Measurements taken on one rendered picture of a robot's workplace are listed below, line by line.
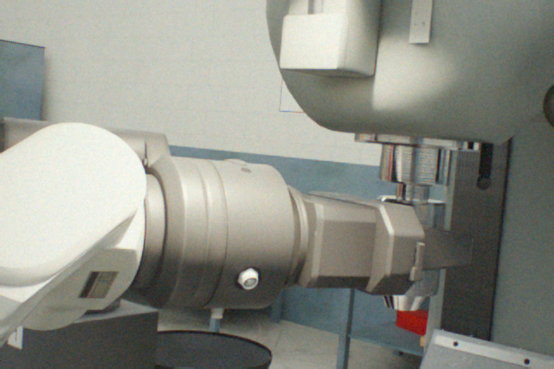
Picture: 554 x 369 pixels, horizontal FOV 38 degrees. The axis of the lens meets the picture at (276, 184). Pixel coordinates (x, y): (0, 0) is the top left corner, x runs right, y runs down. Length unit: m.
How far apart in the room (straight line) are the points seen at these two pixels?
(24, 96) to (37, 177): 7.49
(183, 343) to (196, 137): 3.90
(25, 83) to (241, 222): 7.47
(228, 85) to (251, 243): 5.93
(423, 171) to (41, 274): 0.26
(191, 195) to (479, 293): 0.55
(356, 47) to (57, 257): 0.19
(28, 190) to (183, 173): 0.09
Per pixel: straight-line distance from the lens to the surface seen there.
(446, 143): 0.51
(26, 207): 0.39
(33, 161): 0.41
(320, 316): 5.79
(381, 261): 0.48
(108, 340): 0.77
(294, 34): 0.45
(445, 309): 0.96
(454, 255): 0.53
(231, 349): 2.80
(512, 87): 0.48
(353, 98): 0.47
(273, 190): 0.46
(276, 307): 5.85
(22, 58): 7.88
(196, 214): 0.43
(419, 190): 0.54
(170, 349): 2.81
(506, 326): 0.93
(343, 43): 0.43
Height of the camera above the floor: 1.30
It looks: 3 degrees down
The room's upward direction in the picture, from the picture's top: 5 degrees clockwise
